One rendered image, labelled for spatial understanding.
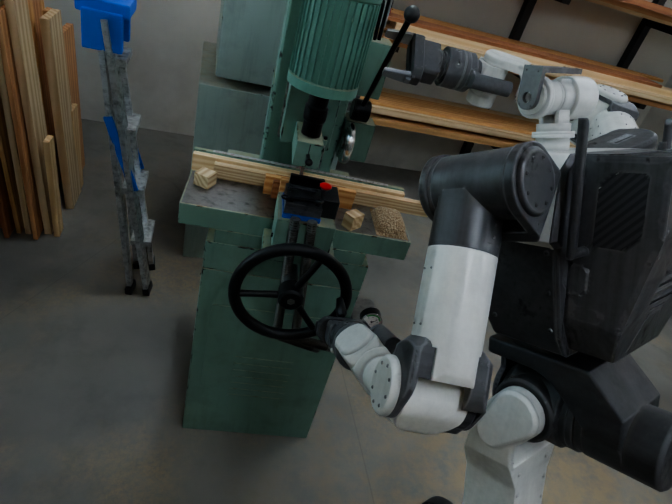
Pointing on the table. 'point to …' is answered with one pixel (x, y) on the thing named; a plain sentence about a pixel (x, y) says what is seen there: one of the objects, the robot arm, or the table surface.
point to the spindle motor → (332, 46)
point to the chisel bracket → (301, 146)
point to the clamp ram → (305, 181)
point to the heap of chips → (388, 222)
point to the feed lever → (360, 110)
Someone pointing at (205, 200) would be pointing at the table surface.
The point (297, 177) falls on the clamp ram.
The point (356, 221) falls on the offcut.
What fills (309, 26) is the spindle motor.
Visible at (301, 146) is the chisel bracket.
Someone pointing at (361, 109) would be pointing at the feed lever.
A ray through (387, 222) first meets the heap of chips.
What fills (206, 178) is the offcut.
